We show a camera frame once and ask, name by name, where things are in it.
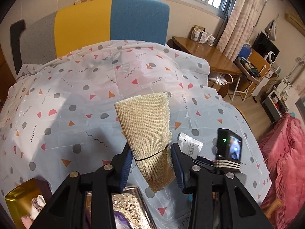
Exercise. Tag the blue folding chair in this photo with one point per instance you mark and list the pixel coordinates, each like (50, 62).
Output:
(245, 51)

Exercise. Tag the beige cloth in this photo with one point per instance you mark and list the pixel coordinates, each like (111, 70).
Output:
(145, 121)

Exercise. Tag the wet wipes pack with mask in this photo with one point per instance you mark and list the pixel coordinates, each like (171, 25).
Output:
(189, 146)

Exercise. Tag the patterned plastic tablecloth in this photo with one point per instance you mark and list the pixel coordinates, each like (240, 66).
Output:
(60, 116)

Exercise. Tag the black rolled mat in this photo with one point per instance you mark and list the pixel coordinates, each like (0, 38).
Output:
(16, 29)

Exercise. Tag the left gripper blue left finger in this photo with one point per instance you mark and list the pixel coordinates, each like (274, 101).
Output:
(125, 169)

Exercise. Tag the wooden side table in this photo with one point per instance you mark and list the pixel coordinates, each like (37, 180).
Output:
(218, 62)

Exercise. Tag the black monitor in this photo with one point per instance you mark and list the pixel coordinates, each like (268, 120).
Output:
(263, 45)

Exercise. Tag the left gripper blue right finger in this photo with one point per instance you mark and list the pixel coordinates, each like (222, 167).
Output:
(176, 156)

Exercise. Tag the pink towel blue band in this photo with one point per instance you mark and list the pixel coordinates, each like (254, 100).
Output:
(27, 221)

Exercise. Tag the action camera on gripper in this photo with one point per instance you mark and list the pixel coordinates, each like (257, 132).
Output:
(229, 146)

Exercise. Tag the white small fan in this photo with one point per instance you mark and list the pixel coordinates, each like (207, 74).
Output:
(271, 57)

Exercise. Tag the right beige curtain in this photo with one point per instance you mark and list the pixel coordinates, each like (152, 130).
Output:
(239, 23)

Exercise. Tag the grey yellow blue sofa back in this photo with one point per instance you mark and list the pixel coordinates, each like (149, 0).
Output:
(80, 25)

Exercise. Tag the ornate golden tissue box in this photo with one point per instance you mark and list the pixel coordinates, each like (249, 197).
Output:
(130, 207)

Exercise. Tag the packets on side table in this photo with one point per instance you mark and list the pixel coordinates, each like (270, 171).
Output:
(200, 35)

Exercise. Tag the wooden chair with tray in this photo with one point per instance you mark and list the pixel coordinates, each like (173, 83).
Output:
(253, 71)

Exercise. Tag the pink blanket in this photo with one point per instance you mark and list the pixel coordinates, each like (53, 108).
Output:
(283, 152)

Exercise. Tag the gold metal tray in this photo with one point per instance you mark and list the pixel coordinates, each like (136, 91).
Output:
(19, 199)

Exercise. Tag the pink brown scrunchie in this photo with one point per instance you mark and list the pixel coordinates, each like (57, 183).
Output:
(38, 203)

